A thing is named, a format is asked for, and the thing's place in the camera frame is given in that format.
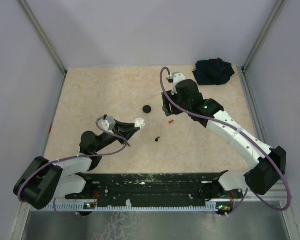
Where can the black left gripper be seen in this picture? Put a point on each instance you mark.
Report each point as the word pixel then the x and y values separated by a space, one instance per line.
pixel 122 134

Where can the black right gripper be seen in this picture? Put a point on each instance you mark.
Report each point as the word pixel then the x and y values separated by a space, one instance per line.
pixel 166 107

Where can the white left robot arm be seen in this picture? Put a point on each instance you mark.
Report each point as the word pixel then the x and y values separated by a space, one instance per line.
pixel 46 180

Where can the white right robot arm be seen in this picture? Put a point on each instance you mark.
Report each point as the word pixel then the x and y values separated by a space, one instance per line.
pixel 260 176

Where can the dark crumpled cloth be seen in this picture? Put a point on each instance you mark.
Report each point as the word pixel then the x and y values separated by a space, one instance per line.
pixel 212 72

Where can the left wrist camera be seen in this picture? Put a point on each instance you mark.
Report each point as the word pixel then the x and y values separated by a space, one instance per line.
pixel 108 123

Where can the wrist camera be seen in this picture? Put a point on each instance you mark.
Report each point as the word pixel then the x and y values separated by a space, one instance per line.
pixel 108 123
pixel 174 79

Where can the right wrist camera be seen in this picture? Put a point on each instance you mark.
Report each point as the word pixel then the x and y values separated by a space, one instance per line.
pixel 174 79

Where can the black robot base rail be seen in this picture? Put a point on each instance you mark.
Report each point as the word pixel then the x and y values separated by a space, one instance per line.
pixel 152 190

